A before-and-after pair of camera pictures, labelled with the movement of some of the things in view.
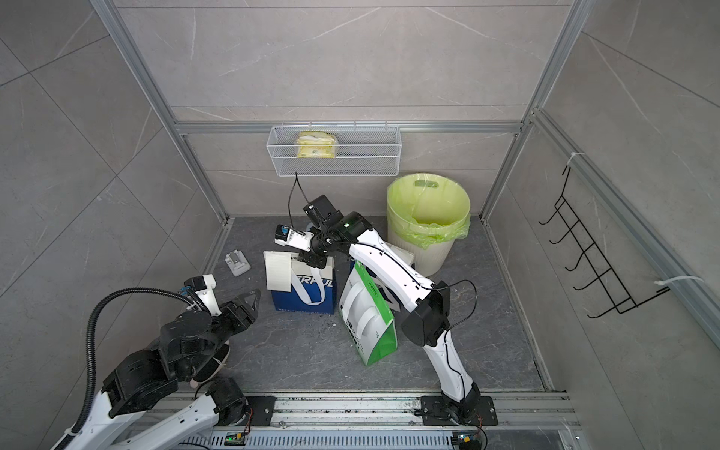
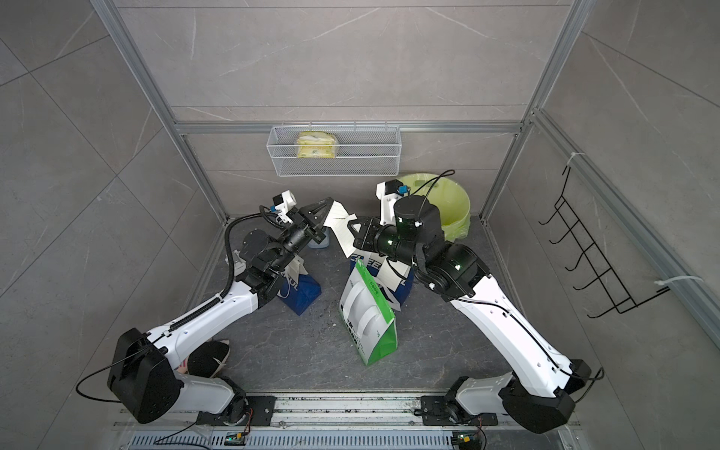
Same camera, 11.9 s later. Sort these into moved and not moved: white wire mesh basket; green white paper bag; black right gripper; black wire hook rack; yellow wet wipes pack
Moved: black right gripper
Not moved: black wire hook rack; green white paper bag; yellow wet wipes pack; white wire mesh basket
